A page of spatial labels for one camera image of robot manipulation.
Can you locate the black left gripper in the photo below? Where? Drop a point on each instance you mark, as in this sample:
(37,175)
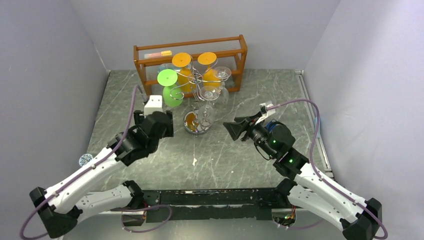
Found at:
(169,132)

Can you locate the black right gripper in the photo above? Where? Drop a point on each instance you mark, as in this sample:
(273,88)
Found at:
(248,126)

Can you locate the green plastic wine glass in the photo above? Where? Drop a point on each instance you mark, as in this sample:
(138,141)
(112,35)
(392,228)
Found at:
(171,93)

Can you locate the orange plastic cup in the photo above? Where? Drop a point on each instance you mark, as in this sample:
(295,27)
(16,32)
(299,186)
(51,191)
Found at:
(182,60)

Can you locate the clear wine glass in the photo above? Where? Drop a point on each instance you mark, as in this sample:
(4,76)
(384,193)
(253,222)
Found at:
(223,74)

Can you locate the yellow plastic wine glass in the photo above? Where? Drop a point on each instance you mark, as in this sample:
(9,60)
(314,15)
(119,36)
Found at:
(209,79)

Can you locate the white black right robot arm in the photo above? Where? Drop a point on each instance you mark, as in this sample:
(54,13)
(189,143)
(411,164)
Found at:
(304,185)

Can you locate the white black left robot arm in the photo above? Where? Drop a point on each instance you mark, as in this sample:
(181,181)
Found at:
(64,205)

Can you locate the chrome wine glass rack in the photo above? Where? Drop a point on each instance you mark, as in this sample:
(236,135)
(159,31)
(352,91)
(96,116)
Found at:
(190,119)

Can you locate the wooden shelf rack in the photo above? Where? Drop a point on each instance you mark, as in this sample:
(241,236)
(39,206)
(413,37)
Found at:
(231,53)

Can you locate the blue packaged item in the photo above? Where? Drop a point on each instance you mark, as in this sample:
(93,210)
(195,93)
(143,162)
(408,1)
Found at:
(164,66)

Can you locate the pink yellow marker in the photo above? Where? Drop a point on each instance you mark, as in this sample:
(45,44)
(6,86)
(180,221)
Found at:
(160,54)

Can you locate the light blue pen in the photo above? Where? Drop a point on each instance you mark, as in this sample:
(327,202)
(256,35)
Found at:
(317,126)

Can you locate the blue white patterned can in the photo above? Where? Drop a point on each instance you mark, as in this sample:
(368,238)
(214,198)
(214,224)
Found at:
(84,159)

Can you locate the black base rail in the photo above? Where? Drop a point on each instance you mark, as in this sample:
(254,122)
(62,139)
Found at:
(205,204)

